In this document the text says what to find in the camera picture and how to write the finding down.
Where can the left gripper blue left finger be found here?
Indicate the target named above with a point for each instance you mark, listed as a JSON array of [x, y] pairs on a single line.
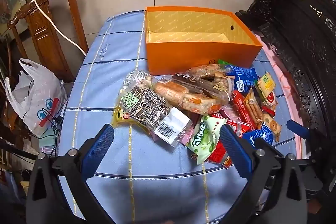
[[94, 149]]

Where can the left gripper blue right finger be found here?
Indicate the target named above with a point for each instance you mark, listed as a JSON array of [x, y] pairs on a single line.
[[235, 147]]

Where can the sunflower seeds clear bag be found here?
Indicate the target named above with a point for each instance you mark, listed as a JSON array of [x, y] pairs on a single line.
[[155, 114]]

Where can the blue snack bag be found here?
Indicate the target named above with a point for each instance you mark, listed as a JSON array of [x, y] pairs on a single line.
[[244, 78]]

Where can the bread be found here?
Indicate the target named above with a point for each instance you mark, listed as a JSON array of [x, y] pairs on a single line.
[[181, 97]]

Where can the pink cloth table edge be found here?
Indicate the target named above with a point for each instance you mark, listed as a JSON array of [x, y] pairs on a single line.
[[287, 100]]

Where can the small blue snack packet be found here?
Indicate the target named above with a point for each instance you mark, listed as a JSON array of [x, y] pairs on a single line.
[[264, 133]]

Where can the green white snack packet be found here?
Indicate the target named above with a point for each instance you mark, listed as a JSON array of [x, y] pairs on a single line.
[[205, 143]]

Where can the yellow snack packet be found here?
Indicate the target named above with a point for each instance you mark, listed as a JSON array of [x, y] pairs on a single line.
[[120, 117]]

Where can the orange biscuit packet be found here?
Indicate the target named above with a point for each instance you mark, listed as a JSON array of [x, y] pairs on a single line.
[[272, 125]]

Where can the blue checked tablecloth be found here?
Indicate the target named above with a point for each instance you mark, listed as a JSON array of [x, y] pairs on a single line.
[[140, 180]]

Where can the red long biscuit box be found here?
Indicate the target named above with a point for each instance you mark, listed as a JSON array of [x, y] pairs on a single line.
[[238, 101]]

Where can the biscuit sticks clear pack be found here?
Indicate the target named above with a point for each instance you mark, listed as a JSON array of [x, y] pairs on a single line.
[[253, 108]]

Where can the cracker pack yellow green label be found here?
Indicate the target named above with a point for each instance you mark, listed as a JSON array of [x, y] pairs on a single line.
[[266, 86]]

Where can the white plastic shopping bag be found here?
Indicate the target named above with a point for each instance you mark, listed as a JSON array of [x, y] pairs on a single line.
[[37, 97]]

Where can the brown pastry clear tray pack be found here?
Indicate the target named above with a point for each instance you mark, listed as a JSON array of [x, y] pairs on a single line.
[[214, 80]]

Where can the peanut bag clear silver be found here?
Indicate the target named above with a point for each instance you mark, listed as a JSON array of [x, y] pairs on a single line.
[[140, 78]]

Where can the orange cardboard box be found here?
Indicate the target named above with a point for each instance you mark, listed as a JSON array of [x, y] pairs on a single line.
[[182, 37]]

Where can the carved wooden chair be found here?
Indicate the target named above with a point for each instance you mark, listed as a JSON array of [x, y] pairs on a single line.
[[45, 39]]

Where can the dark carved wooden cabinet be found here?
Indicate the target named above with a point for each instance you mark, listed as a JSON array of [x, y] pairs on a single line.
[[302, 35]]

